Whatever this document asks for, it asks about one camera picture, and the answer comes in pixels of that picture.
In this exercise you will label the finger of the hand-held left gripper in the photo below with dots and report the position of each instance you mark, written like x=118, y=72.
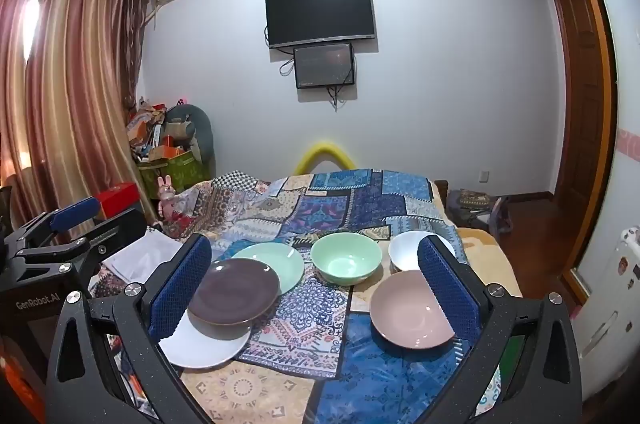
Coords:
x=120, y=229
x=75, y=211

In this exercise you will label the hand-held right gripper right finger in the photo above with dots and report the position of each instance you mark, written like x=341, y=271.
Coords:
x=447, y=289

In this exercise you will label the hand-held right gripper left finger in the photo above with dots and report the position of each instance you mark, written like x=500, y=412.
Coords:
x=180, y=289

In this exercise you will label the pink bowl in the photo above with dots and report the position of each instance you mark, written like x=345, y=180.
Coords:
x=405, y=309

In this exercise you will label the purple plate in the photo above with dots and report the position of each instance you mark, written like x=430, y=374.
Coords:
x=235, y=289

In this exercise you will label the white bowl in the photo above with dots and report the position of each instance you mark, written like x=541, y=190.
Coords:
x=405, y=249

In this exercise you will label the white plate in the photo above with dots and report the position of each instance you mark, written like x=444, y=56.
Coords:
x=210, y=346

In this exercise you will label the light green plate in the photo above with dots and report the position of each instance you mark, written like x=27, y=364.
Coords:
x=282, y=261

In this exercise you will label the light green bowl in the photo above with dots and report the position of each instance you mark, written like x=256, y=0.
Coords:
x=345, y=259

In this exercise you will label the red box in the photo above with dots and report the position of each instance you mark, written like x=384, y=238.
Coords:
x=120, y=196

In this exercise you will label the white paper sheet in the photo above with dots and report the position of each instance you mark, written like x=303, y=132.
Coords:
x=145, y=254

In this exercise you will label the beige and green fleece blanket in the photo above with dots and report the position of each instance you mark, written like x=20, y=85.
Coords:
x=480, y=244

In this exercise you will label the pink bunny toy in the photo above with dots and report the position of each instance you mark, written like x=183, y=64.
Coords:
x=165, y=193

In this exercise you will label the green cardboard box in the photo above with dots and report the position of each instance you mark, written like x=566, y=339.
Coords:
x=175, y=174

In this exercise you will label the person's orange clothing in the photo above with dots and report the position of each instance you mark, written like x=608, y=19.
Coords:
x=12, y=384

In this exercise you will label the patterned bag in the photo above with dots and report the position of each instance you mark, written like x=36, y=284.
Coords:
x=470, y=199

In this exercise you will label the pile of assorted boxes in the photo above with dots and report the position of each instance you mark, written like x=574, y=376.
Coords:
x=147, y=128

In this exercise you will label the striped brown curtain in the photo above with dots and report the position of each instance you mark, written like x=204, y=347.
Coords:
x=75, y=78

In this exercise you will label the patchwork patterned blanket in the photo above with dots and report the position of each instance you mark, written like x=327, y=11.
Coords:
x=325, y=204

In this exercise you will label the yellow foam tube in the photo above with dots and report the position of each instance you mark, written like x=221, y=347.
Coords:
x=322, y=148

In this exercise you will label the wooden door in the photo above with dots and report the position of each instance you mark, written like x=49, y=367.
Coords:
x=575, y=103

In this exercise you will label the small black monitor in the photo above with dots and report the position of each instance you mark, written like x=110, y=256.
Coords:
x=325, y=63

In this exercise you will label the wooden bed frame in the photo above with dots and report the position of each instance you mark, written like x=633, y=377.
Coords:
x=442, y=199

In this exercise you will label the white wall socket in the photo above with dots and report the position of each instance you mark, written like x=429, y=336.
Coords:
x=484, y=176

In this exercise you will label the wooden door frame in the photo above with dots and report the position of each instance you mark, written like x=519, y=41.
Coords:
x=607, y=103

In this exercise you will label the black wall television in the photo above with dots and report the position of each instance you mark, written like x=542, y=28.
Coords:
x=320, y=13

